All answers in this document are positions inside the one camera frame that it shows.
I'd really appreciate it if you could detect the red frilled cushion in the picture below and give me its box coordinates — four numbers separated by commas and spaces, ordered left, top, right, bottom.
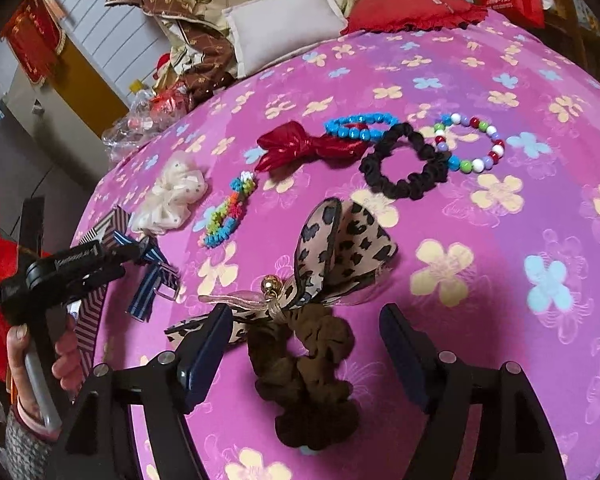
341, 0, 490, 36

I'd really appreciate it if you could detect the black scrunchie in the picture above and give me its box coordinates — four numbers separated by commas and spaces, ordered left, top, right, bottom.
358, 122, 451, 200

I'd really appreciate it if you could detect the red boxy bag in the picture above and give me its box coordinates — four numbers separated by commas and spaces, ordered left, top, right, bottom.
0, 207, 28, 291

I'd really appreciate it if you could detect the cream dotted scrunchie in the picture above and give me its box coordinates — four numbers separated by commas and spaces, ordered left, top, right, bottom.
128, 151, 209, 236

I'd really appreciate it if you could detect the pink floral bedsheet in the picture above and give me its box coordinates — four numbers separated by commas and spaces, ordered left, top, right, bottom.
77, 12, 600, 480

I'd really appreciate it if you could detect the wooden shelf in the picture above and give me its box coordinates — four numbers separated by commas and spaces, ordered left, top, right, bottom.
540, 0, 600, 103

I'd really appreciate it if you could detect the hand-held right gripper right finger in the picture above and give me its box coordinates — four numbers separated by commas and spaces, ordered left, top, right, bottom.
379, 303, 568, 480

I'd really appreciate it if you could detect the striped ribbon bow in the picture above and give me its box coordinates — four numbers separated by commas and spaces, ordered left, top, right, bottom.
75, 206, 183, 378

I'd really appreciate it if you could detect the blue bead bracelet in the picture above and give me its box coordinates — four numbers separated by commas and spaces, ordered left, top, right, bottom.
323, 112, 401, 143

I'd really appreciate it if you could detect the colourful spiky bracelet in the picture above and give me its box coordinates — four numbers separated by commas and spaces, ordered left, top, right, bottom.
200, 170, 258, 250

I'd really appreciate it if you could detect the clear plastic bag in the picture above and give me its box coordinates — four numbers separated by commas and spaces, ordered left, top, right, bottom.
101, 87, 191, 153

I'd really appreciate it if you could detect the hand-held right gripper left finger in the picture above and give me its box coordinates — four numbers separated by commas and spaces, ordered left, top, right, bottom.
45, 304, 235, 480

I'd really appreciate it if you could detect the multicolour round bead bracelet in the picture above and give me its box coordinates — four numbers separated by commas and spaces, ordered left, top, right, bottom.
432, 112, 507, 173

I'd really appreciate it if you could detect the yellow door post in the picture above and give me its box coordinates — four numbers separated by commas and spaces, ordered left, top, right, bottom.
50, 35, 117, 128

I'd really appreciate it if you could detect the red bow hair tie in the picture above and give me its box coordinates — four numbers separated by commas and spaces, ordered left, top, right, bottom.
255, 120, 368, 173

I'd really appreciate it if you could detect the person's left hand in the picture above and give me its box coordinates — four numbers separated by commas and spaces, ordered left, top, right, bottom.
6, 317, 83, 423

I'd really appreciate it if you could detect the leopard bow brown scrunchie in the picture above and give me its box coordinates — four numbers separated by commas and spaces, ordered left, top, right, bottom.
165, 197, 398, 451

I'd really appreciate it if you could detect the person's left forearm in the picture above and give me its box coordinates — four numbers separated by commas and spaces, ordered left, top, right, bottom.
0, 390, 61, 480

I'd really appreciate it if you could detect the red fringed banner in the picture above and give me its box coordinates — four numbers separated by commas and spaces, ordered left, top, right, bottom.
0, 0, 66, 86

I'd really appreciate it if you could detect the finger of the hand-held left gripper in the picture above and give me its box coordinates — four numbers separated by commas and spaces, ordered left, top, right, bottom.
102, 238, 153, 269

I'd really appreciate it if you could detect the grey pillow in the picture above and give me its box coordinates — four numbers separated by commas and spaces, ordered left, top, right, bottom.
223, 0, 350, 79

